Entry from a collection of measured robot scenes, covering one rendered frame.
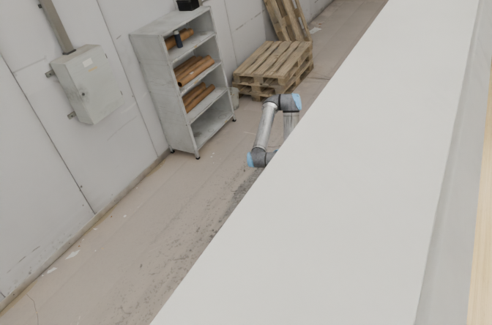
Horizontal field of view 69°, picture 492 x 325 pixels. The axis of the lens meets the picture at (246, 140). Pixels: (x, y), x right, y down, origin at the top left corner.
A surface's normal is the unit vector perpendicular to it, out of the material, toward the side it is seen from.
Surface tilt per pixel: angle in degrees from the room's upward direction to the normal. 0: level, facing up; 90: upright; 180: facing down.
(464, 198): 61
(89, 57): 90
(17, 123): 90
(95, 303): 0
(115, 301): 0
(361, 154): 0
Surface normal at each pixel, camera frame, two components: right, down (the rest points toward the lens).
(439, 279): 0.67, -0.25
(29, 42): 0.86, 0.17
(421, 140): -0.17, -0.80
